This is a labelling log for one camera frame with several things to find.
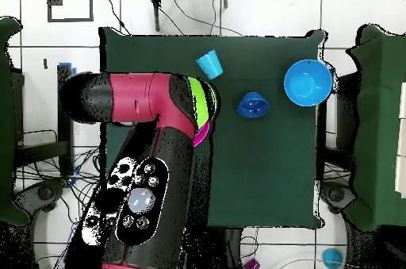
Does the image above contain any pink bowl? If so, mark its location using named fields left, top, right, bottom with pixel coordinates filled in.
left=192, top=119, right=212, bottom=148

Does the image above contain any lime green bowl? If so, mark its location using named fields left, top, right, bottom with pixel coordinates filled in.
left=187, top=76, right=219, bottom=130

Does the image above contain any small dark blue bowl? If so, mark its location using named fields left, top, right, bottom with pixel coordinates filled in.
left=236, top=91, right=271, bottom=119

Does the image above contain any light blue cup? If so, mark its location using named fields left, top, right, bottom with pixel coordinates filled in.
left=321, top=247, right=345, bottom=269
left=195, top=48, right=224, bottom=81

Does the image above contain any dark green table cloth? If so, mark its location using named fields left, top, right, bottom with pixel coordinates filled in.
left=98, top=26, right=327, bottom=229

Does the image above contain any light blue bowl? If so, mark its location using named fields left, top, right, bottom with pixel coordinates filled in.
left=283, top=59, right=334, bottom=107

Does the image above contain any black tripod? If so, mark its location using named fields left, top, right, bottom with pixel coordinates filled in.
left=142, top=0, right=229, bottom=33

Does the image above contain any purple cup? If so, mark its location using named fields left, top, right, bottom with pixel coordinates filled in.
left=242, top=257, right=261, bottom=269

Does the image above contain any black grey floor device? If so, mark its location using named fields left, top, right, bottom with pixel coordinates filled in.
left=13, top=179, right=66, bottom=216
left=320, top=181, right=358, bottom=214

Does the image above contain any green cloth side table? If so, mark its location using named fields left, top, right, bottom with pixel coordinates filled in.
left=0, top=16, right=31, bottom=227
left=342, top=24, right=406, bottom=232

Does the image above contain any black metal frame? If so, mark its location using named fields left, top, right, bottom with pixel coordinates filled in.
left=13, top=63, right=77, bottom=178

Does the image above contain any tangle of cables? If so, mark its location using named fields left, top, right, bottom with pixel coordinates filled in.
left=15, top=148, right=101, bottom=269

